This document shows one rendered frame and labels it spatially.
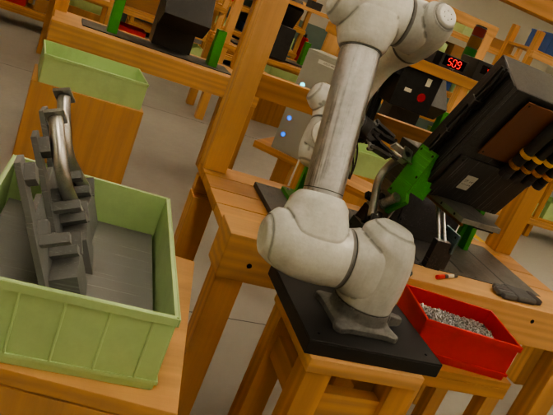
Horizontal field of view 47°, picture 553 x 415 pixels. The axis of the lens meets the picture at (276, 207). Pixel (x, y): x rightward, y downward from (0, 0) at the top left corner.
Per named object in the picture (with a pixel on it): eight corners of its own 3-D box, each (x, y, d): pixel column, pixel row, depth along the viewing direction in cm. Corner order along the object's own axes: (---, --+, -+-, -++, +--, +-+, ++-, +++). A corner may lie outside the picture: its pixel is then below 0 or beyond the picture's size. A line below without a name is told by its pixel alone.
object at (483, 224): (497, 237, 215) (501, 229, 214) (459, 226, 209) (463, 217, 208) (443, 193, 249) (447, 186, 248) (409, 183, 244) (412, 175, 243)
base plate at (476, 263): (538, 300, 242) (541, 296, 242) (279, 234, 204) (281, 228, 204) (480, 250, 280) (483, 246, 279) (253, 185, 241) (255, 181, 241)
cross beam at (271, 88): (513, 184, 286) (523, 165, 283) (249, 94, 241) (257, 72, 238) (508, 179, 290) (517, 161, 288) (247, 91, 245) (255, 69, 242)
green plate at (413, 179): (415, 213, 224) (453, 166, 220) (399, 201, 221) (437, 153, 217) (402, 200, 234) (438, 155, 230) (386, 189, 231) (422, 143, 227)
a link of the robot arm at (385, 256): (401, 324, 158) (439, 248, 151) (336, 307, 152) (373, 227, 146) (379, 291, 173) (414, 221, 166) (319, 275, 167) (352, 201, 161)
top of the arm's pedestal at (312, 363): (418, 392, 158) (425, 379, 157) (304, 371, 147) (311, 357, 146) (371, 320, 187) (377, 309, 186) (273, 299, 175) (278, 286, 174)
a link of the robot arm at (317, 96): (341, 105, 223) (328, 137, 219) (308, 81, 217) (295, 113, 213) (360, 98, 214) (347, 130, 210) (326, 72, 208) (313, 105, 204)
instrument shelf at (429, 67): (542, 118, 251) (547, 109, 250) (346, 41, 220) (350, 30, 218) (507, 102, 273) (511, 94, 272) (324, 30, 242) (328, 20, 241)
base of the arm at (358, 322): (411, 347, 161) (420, 328, 160) (335, 332, 153) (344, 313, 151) (382, 308, 177) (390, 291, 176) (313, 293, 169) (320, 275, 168)
